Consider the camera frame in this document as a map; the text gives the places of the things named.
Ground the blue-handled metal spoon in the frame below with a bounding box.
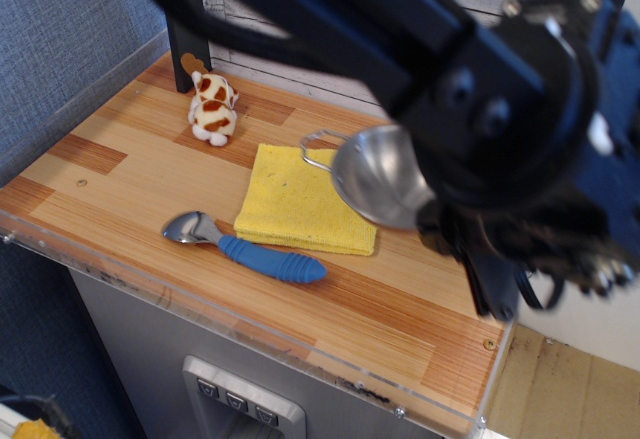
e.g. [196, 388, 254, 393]
[162, 211, 327, 284]

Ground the clear acrylic edge guard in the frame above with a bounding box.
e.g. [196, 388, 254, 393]
[1, 205, 508, 438]

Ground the left dark vertical post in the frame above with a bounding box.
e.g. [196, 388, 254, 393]
[165, 12, 212, 93]

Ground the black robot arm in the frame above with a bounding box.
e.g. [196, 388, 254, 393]
[155, 0, 639, 321]

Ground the silver dispenser button panel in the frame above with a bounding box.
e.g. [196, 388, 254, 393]
[182, 355, 307, 438]

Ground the white brown plush toy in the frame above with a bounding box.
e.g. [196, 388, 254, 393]
[180, 53, 239, 147]

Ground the yellow folded cloth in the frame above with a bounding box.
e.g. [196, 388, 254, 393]
[234, 144, 377, 256]

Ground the yellow object at corner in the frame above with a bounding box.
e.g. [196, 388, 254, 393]
[11, 420, 62, 439]

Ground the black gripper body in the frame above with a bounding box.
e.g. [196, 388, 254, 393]
[399, 0, 639, 296]

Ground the stainless steel two-handled pot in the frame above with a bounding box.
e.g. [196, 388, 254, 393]
[300, 124, 435, 230]

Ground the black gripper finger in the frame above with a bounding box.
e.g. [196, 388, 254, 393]
[463, 251, 519, 322]

